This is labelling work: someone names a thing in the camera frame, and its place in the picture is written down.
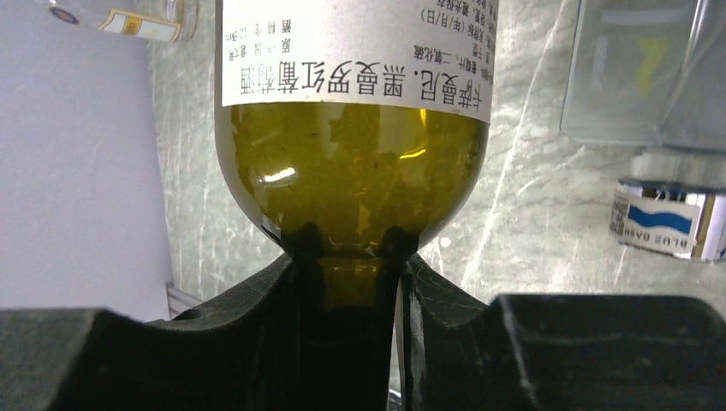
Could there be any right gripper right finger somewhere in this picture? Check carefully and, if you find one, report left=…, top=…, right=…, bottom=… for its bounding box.
left=399, top=256, right=725, bottom=410

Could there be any clear blue-label bottle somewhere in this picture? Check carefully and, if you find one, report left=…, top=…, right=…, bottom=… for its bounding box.
left=560, top=1, right=725, bottom=263

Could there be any dark green black-capped bottle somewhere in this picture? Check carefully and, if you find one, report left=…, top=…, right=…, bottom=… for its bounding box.
left=215, top=1, right=499, bottom=410

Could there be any clear round liquor bottle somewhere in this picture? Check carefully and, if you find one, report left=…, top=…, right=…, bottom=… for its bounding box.
left=37, top=0, right=199, bottom=43

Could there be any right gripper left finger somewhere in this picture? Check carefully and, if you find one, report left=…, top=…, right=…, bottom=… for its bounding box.
left=1, top=256, right=298, bottom=410

